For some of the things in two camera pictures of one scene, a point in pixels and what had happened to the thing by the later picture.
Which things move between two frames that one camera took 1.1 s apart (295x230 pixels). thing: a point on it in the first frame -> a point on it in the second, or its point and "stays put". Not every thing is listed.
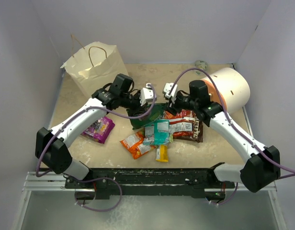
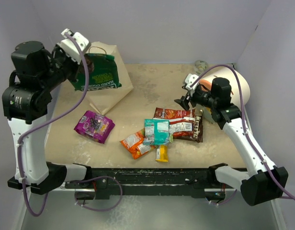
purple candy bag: (100, 131) stays put
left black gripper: (139, 109) -> (59, 52)
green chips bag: (157, 111) -> (104, 75)
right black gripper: (174, 107) -> (184, 101)
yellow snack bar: (162, 153) stays put
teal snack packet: (157, 133) stays put
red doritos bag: (181, 123) stays put
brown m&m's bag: (198, 134) stays put
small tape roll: (202, 64) stays put
